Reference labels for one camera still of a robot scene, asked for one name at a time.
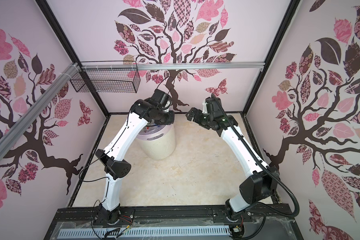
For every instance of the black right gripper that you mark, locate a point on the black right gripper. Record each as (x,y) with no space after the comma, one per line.
(193,111)

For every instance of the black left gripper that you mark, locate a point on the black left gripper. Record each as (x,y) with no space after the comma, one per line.
(169,120)

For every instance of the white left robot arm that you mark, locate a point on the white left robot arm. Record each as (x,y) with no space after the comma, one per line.
(141,113)

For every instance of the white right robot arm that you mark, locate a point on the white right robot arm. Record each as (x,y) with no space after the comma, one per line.
(258,185)

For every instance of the pink bin liner bag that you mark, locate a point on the pink bin liner bag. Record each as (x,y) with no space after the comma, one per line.
(154,132)

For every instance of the cream ribbed waste bin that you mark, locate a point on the cream ribbed waste bin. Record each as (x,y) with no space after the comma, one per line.
(160,148)

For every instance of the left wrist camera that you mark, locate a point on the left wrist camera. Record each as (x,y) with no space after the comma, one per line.
(160,97)

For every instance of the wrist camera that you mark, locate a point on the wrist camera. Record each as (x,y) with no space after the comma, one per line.
(160,97)
(212,107)

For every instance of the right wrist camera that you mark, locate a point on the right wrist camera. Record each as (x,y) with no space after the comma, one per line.
(212,107)

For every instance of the black wire mesh basket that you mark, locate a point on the black wire mesh basket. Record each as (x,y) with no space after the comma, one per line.
(107,77)

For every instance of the aluminium back rail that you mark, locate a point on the aluminium back rail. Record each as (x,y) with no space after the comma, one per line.
(186,66)

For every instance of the aluminium rail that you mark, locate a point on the aluminium rail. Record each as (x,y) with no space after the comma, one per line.
(186,66)
(20,127)

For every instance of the white slotted cable duct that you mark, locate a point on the white slotted cable duct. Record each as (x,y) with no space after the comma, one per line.
(143,232)

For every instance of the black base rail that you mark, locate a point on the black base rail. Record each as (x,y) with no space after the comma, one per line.
(257,223)

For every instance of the aluminium left rail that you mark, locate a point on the aluminium left rail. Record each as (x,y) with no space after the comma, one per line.
(20,127)

